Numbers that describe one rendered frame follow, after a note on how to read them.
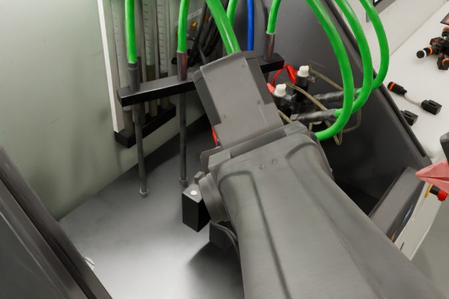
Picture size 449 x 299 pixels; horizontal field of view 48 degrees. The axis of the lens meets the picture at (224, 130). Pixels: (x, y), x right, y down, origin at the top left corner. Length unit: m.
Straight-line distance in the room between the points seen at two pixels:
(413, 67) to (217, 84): 0.95
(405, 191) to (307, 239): 0.85
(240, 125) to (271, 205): 0.19
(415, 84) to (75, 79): 0.75
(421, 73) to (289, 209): 1.12
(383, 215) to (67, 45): 0.61
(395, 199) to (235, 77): 0.63
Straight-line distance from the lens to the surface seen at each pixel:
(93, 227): 1.04
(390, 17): 1.29
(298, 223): 0.17
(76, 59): 0.91
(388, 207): 0.96
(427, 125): 1.12
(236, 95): 0.39
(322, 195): 0.19
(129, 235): 1.02
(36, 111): 0.90
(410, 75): 1.27
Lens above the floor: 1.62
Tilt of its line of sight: 40 degrees down
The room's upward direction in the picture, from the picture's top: 3 degrees clockwise
